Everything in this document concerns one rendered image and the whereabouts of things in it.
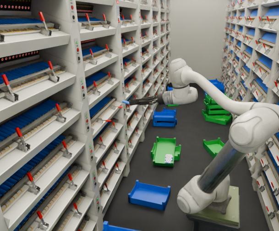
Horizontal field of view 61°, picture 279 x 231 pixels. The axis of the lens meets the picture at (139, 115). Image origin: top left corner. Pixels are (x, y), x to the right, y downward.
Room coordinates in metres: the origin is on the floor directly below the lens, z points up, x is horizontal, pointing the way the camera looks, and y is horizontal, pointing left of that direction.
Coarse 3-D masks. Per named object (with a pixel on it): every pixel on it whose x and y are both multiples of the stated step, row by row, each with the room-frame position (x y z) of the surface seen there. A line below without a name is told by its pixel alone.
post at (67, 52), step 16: (32, 0) 1.24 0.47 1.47; (48, 0) 1.22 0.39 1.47; (64, 0) 1.20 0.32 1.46; (64, 16) 1.20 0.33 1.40; (48, 48) 1.23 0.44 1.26; (64, 48) 1.21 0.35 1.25; (80, 48) 1.28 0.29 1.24; (80, 64) 1.25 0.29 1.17; (80, 96) 1.21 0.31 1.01; (80, 128) 1.20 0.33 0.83; (80, 160) 1.21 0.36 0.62; (96, 176) 1.27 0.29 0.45; (96, 192) 1.24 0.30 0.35; (96, 208) 1.22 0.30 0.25; (96, 224) 1.20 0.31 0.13
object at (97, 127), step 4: (108, 96) 1.90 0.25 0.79; (112, 96) 1.88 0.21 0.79; (116, 96) 1.88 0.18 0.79; (116, 100) 1.88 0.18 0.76; (120, 100) 1.87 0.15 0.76; (116, 104) 1.81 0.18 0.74; (120, 104) 1.84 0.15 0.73; (116, 108) 1.75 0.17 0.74; (108, 112) 1.64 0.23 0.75; (112, 112) 1.66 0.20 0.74; (104, 116) 1.56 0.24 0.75; (108, 116) 1.58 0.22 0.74; (112, 116) 1.68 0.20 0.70; (96, 124) 1.43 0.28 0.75; (100, 124) 1.44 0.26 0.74; (104, 124) 1.51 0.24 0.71; (92, 128) 1.29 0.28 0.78; (96, 128) 1.38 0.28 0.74; (100, 128) 1.43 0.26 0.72; (92, 132) 1.29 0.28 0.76; (96, 132) 1.36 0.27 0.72
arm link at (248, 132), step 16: (256, 112) 0.90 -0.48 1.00; (272, 112) 0.92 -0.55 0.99; (240, 128) 0.85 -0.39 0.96; (256, 128) 0.83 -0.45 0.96; (272, 128) 0.86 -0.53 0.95; (240, 144) 0.84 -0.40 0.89; (256, 144) 0.82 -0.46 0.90; (224, 160) 0.95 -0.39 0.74; (240, 160) 0.93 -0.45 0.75; (208, 176) 1.02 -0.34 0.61; (224, 176) 0.98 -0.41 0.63; (192, 192) 1.06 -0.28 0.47; (208, 192) 1.04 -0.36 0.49; (192, 208) 1.02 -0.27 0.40
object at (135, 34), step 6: (126, 12) 2.58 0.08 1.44; (132, 12) 2.57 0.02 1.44; (138, 12) 2.57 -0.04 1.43; (138, 18) 2.56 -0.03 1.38; (138, 30) 2.55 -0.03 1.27; (132, 36) 2.57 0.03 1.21; (138, 36) 2.56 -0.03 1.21; (138, 48) 2.56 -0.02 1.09; (132, 54) 2.57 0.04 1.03; (138, 54) 2.56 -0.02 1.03; (138, 72) 2.56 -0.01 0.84; (138, 90) 2.56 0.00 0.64; (138, 108) 2.56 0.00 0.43
